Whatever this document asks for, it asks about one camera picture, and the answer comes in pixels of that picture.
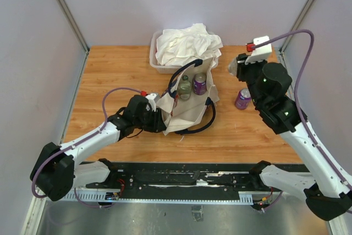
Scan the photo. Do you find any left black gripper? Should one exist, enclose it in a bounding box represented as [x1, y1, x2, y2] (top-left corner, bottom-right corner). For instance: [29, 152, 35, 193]
[135, 107, 167, 133]

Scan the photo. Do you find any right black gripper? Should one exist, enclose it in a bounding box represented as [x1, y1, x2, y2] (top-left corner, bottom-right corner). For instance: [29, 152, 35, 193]
[236, 53, 267, 107]

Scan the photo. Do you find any purple fanta can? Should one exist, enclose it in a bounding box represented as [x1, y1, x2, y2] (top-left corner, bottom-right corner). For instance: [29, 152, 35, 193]
[234, 88, 251, 110]
[193, 73, 207, 95]

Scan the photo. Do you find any beige canvas tote bag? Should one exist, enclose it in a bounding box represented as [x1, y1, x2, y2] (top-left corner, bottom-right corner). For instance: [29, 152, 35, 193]
[157, 58, 219, 135]

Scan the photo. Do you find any chang soda water bottle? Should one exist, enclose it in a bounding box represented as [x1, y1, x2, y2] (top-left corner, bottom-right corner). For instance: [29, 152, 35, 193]
[228, 57, 238, 77]

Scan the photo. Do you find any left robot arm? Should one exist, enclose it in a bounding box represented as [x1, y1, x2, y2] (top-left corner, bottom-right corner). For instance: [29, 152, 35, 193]
[30, 94, 166, 201]

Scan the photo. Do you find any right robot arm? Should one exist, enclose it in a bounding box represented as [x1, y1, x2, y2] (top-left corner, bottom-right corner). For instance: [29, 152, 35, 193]
[229, 53, 351, 221]

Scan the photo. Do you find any white plastic basket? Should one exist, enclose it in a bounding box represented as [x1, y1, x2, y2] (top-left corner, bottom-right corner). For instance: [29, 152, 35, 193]
[149, 30, 179, 74]

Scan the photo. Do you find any white crumpled cloth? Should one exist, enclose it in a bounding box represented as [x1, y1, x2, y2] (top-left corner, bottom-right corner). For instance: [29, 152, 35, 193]
[156, 23, 223, 67]

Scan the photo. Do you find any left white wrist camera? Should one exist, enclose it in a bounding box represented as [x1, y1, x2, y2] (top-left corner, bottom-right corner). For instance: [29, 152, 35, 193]
[140, 91, 161, 112]

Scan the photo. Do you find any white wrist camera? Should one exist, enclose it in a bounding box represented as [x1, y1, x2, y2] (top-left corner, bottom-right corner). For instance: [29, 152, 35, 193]
[245, 36, 272, 64]
[140, 91, 161, 112]

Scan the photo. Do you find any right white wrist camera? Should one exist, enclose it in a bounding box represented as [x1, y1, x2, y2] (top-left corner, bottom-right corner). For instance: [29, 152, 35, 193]
[245, 36, 272, 64]

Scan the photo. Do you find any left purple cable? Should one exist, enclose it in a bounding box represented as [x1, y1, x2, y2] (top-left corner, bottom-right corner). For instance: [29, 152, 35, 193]
[30, 88, 142, 199]

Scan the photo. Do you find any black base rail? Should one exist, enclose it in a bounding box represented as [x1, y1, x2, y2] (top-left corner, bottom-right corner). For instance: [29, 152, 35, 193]
[68, 160, 309, 205]

